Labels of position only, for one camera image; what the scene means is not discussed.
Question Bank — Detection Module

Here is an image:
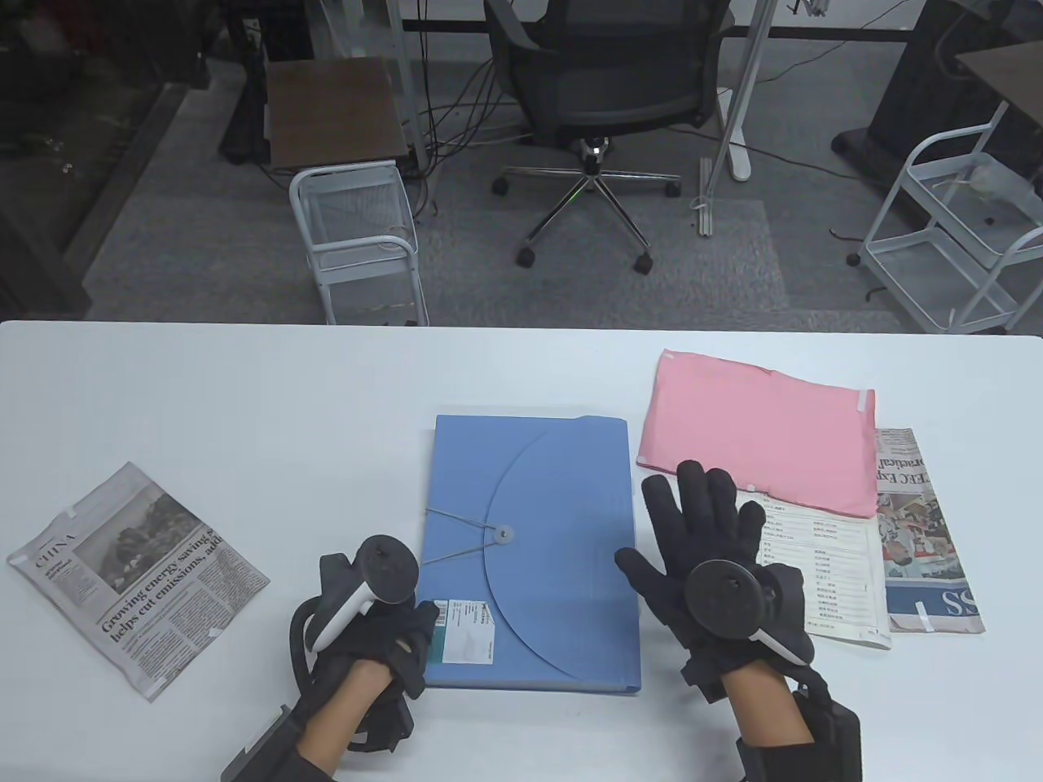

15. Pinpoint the person's left hand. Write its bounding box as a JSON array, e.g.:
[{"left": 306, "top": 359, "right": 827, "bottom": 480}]
[{"left": 306, "top": 601, "right": 441, "bottom": 754}]

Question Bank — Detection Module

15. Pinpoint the person's right hand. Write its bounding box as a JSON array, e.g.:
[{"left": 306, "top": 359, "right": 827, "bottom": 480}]
[{"left": 615, "top": 460, "right": 816, "bottom": 701}]

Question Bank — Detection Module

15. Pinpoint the pink paper material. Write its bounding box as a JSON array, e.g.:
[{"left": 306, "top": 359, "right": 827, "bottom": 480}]
[{"left": 637, "top": 349, "right": 878, "bottom": 519}]

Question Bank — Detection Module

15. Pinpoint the white printed sheet material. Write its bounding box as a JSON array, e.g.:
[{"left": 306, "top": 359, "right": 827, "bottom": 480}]
[{"left": 733, "top": 489, "right": 891, "bottom": 650}]

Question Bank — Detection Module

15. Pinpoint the blue accordion folder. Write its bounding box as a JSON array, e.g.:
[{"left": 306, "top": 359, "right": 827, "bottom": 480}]
[{"left": 421, "top": 414, "right": 642, "bottom": 695}]

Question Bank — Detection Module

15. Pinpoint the colour newspaper material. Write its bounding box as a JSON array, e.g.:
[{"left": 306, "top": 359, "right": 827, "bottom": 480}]
[{"left": 876, "top": 428, "right": 985, "bottom": 635}]

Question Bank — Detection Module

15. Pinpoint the black-and-white newspaper material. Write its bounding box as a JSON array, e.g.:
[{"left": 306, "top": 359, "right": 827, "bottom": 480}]
[{"left": 7, "top": 462, "right": 271, "bottom": 703}]

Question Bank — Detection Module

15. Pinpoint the person's left forearm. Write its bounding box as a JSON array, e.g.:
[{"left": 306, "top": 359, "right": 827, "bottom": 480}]
[{"left": 297, "top": 660, "right": 392, "bottom": 775}]

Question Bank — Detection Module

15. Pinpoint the left black-and-white hand controller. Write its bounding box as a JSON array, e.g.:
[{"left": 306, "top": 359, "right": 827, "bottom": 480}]
[{"left": 289, "top": 535, "right": 422, "bottom": 677}]

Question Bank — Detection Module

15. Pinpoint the black-and-white hand controller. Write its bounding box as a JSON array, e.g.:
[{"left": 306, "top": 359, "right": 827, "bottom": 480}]
[
  {"left": 683, "top": 560, "right": 816, "bottom": 667},
  {"left": 289, "top": 535, "right": 422, "bottom": 677}
]

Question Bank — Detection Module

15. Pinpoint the right black-and-white hand controller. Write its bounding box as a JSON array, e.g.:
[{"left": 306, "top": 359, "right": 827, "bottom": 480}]
[{"left": 683, "top": 560, "right": 816, "bottom": 667}]

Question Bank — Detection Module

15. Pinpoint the white desk leg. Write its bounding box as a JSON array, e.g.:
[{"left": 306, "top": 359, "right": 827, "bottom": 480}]
[
  {"left": 381, "top": 0, "right": 434, "bottom": 174},
  {"left": 693, "top": 0, "right": 780, "bottom": 237}
]

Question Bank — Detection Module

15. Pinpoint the black office chair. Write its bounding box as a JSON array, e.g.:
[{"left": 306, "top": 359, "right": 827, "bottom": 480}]
[{"left": 484, "top": 0, "right": 734, "bottom": 275}]

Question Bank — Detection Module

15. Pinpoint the clear plastic bag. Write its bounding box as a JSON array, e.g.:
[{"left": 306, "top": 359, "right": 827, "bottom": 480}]
[{"left": 966, "top": 155, "right": 1036, "bottom": 204}]

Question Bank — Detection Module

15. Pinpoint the black desk base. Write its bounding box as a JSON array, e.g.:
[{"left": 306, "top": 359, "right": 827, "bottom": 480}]
[{"left": 831, "top": 0, "right": 1003, "bottom": 192}]

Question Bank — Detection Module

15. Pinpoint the brown wooden side table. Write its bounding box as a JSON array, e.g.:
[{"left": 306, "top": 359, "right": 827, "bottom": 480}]
[{"left": 265, "top": 57, "right": 410, "bottom": 172}]

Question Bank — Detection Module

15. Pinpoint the dark wooden desk top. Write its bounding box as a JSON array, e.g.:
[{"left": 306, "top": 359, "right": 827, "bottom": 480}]
[{"left": 955, "top": 41, "right": 1043, "bottom": 131}]

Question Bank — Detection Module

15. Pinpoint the black rolling stand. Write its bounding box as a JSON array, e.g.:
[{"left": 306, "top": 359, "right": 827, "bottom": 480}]
[{"left": 218, "top": 0, "right": 315, "bottom": 168}]

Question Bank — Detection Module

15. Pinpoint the left black wrist camera strap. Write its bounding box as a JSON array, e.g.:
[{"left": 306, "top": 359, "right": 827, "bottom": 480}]
[{"left": 220, "top": 705, "right": 335, "bottom": 782}]

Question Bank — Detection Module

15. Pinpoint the black wrist camera strap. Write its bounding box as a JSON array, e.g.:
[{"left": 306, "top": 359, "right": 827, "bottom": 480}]
[
  {"left": 220, "top": 705, "right": 335, "bottom": 782},
  {"left": 737, "top": 684, "right": 863, "bottom": 782}
]

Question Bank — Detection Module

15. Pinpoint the right black wrist camera strap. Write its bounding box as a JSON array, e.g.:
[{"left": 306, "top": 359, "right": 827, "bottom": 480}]
[{"left": 737, "top": 684, "right": 863, "bottom": 782}]

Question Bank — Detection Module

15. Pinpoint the large white wire cart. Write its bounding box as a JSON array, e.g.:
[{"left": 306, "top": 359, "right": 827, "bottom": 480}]
[{"left": 847, "top": 102, "right": 1043, "bottom": 335}]

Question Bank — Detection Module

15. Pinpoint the small white wire cart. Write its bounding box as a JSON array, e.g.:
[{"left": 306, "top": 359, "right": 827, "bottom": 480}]
[{"left": 289, "top": 160, "right": 430, "bottom": 327}]

